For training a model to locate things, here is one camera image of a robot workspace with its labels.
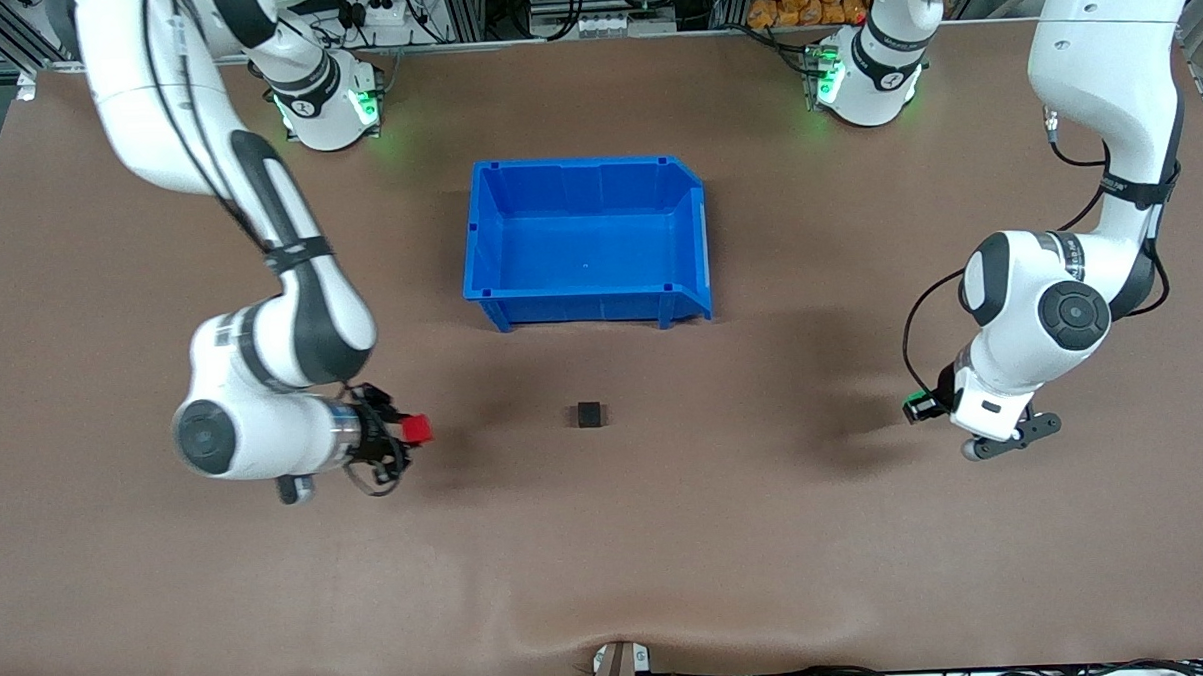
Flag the blue plastic storage bin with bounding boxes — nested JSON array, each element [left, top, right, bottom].
[[458, 152, 714, 337]]

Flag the metal table clamp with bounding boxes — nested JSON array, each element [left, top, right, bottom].
[[587, 639, 654, 676]]

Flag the white power strip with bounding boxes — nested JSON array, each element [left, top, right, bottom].
[[335, 0, 424, 48]]

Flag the grey electronics box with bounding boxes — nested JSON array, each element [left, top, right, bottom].
[[530, 0, 682, 39]]

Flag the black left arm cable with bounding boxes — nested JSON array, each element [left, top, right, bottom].
[[894, 97, 1197, 398]]

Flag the aluminium frame rack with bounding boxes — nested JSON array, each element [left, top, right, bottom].
[[390, 0, 752, 48]]

